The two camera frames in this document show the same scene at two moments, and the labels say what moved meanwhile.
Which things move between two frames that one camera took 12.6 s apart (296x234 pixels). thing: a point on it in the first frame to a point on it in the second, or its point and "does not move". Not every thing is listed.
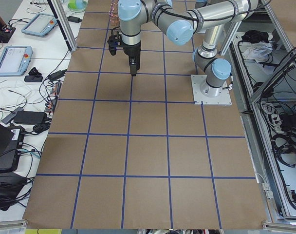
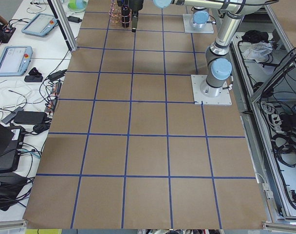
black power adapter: [75, 19] does not move
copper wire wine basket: [113, 13] does not move
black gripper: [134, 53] to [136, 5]
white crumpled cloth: [257, 51] does not move
